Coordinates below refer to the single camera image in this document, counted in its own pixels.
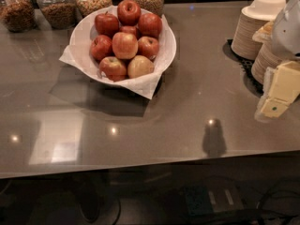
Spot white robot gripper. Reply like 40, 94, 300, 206
252, 0, 300, 122

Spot upper right red apple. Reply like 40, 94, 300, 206
138, 13, 162, 38

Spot front yellow apple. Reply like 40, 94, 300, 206
127, 55, 155, 79

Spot small middle red apple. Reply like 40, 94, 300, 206
119, 25, 141, 38

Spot centre red yellow apple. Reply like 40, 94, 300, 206
112, 32, 138, 59

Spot top red apple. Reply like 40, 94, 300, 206
117, 0, 141, 26

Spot front left red apple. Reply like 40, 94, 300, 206
99, 56, 128, 82

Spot upper left red apple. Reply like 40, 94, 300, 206
95, 12, 119, 38

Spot white ceramic bowl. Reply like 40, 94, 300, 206
68, 5, 177, 87

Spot front stack paper bowls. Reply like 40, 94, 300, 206
251, 42, 282, 84

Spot stack paper bowls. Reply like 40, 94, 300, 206
251, 42, 282, 84
231, 0, 286, 60

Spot black rubber mat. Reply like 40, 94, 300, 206
230, 49, 263, 97

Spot rear stack paper bowls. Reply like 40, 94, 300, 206
231, 0, 286, 60

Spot dark box under table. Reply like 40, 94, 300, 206
184, 185, 244, 217

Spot far left cereal jar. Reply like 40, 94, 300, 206
0, 0, 36, 32

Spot black cable under table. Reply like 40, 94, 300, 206
254, 185, 300, 225

